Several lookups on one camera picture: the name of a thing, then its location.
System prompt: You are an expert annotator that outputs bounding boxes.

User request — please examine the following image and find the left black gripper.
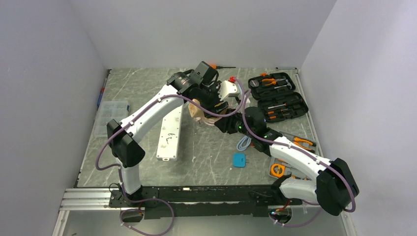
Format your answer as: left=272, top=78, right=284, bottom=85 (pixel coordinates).
left=197, top=82, right=230, bottom=119

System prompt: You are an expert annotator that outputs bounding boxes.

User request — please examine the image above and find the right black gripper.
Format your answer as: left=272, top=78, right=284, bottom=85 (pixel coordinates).
left=215, top=107, right=255, bottom=138

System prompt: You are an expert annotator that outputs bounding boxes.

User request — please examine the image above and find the wooden cube plug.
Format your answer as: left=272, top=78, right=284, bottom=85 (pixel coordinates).
left=188, top=102, right=205, bottom=120

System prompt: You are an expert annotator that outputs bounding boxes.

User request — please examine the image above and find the light blue cable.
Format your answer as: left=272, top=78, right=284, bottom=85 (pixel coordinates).
left=236, top=135, right=253, bottom=152

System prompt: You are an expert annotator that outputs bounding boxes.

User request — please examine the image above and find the small blue plug adapter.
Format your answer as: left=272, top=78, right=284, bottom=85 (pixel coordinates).
left=232, top=153, right=250, bottom=168

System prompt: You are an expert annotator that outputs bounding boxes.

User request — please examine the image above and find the white power strip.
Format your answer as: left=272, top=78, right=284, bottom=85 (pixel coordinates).
left=156, top=106, right=183, bottom=161

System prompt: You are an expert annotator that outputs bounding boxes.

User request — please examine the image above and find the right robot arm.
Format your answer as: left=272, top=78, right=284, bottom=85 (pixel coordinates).
left=214, top=107, right=359, bottom=216

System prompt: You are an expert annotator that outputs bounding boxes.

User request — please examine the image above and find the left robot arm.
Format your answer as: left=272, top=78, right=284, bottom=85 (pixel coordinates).
left=107, top=61, right=239, bottom=207

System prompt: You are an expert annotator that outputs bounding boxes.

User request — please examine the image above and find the black tool case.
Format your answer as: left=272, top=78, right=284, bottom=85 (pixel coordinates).
left=248, top=72, right=309, bottom=123

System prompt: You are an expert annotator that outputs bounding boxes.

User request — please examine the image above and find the grey tool tray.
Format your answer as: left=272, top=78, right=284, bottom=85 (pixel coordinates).
left=268, top=132, right=317, bottom=180

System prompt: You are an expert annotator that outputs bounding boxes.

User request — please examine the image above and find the orange tape measure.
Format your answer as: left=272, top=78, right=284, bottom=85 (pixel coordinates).
left=270, top=163, right=286, bottom=178

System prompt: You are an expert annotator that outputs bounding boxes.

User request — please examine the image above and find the clear plastic screw box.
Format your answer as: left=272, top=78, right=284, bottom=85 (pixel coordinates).
left=93, top=100, right=130, bottom=138

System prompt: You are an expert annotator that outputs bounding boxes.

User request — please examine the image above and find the blue red pen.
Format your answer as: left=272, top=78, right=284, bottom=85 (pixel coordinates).
left=96, top=78, right=107, bottom=108

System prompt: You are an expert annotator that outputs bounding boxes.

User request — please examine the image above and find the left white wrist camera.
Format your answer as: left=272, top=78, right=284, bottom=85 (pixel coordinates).
left=218, top=81, right=241, bottom=101

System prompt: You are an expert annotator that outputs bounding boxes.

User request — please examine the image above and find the orange handled screwdriver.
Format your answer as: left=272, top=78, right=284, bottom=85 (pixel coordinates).
left=210, top=64, right=236, bottom=70

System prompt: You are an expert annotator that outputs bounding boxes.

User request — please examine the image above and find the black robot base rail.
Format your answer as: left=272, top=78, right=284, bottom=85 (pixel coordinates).
left=109, top=185, right=302, bottom=219

